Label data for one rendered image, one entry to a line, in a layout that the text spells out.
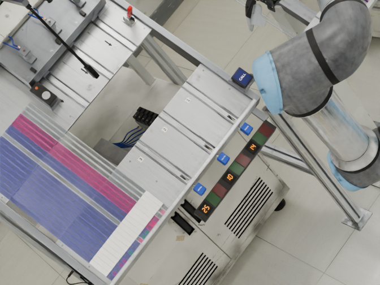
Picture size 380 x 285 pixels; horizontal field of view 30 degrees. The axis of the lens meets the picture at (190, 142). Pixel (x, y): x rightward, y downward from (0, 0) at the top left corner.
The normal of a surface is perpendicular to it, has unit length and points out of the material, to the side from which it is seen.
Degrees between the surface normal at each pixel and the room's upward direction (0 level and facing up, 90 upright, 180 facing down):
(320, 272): 0
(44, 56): 43
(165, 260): 90
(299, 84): 78
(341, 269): 0
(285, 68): 36
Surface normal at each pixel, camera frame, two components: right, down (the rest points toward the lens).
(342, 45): 0.11, 0.01
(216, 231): 0.57, 0.25
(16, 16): -0.01, -0.25
